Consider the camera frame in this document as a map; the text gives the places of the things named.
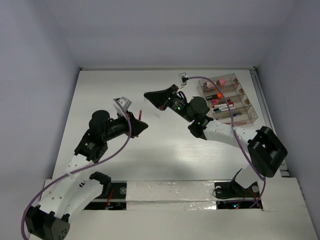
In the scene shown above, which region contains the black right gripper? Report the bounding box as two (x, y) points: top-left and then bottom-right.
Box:
(144, 84), (194, 123)

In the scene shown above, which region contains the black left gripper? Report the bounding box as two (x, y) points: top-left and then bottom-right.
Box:
(102, 109), (148, 142)

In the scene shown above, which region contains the red gel pen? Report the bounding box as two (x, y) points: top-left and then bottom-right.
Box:
(136, 109), (143, 138)

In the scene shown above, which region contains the pink black highlighter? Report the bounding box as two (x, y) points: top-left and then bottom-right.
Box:
(211, 98), (225, 106)

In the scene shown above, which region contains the orange black highlighter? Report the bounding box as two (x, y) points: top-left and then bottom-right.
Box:
(205, 93), (223, 101)

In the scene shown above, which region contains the white pen blue cap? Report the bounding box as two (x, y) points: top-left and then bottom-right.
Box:
(214, 107), (236, 113)

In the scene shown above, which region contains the white pen red cap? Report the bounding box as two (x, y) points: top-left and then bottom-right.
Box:
(213, 102), (234, 111)

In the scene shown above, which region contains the dark blue ballpoint pen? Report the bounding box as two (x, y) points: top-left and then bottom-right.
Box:
(232, 112), (242, 117)

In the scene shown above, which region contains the red ballpoint pen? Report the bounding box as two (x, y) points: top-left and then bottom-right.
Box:
(225, 121), (247, 126)

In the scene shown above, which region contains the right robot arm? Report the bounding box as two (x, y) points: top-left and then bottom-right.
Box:
(143, 84), (288, 199)

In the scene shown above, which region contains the clear plastic organizer tray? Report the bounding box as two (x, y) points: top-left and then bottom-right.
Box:
(197, 73), (258, 125)

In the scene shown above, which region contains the white foam front board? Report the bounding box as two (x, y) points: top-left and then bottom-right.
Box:
(24, 177), (316, 240)

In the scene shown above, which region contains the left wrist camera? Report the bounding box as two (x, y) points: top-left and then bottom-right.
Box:
(113, 96), (132, 115)

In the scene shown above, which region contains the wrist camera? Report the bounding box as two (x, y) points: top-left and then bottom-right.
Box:
(113, 96), (132, 115)
(178, 72), (189, 87)

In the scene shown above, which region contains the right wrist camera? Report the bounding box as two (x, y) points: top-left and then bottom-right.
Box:
(178, 72), (189, 87)

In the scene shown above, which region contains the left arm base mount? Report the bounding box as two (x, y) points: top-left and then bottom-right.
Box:
(84, 181), (127, 211)

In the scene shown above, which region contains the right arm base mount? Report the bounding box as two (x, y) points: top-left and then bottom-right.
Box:
(212, 169), (263, 210)

